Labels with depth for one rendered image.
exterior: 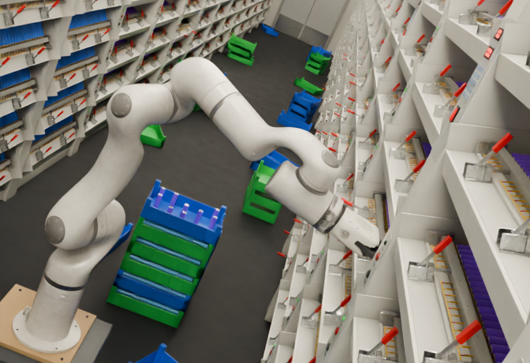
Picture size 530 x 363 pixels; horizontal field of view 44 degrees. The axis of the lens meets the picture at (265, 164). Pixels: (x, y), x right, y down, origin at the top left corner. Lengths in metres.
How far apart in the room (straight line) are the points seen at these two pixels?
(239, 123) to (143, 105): 0.24
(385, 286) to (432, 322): 0.32
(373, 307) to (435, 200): 0.25
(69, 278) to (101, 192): 0.27
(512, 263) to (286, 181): 0.68
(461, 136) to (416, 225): 0.19
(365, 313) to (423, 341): 0.40
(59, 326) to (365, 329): 0.94
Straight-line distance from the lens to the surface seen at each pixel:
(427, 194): 1.26
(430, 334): 0.99
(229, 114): 1.46
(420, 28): 2.61
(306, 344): 1.93
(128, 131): 1.57
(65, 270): 1.85
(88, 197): 1.72
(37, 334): 1.97
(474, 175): 1.08
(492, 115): 1.24
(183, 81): 1.52
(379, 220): 1.78
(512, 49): 1.22
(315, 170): 1.35
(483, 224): 0.91
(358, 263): 1.58
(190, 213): 2.68
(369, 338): 1.30
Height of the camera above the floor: 1.55
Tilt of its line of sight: 19 degrees down
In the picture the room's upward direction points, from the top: 25 degrees clockwise
